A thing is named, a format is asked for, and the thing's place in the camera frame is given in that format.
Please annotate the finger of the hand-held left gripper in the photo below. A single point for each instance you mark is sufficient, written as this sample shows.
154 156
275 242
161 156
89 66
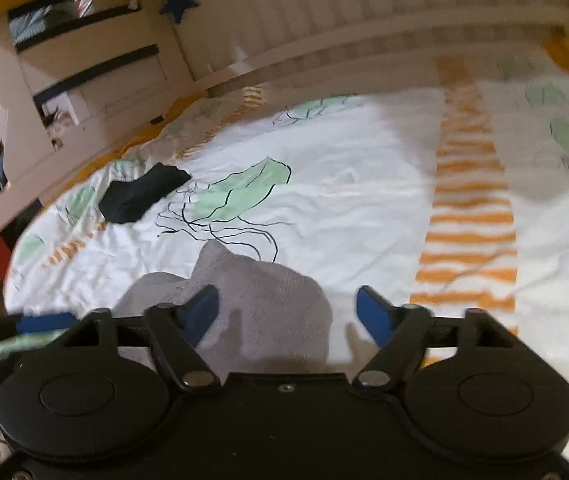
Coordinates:
44 322

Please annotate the black folded cloth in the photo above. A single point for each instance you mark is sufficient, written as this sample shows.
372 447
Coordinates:
139 192

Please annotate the blue star decoration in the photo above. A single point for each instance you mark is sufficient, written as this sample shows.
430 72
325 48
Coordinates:
179 2

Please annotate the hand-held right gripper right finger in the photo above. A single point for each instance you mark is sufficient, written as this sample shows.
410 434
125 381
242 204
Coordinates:
372 315

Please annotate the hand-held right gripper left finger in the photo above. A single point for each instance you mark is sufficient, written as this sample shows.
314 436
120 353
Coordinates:
202 315

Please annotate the leaf printed white bed sheet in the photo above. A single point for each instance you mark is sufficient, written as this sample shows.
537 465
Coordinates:
364 200

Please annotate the wooden bed frame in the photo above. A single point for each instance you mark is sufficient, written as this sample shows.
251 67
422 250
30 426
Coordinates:
364 15

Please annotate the grey knitted hooded dress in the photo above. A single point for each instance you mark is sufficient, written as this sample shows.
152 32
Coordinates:
259 300

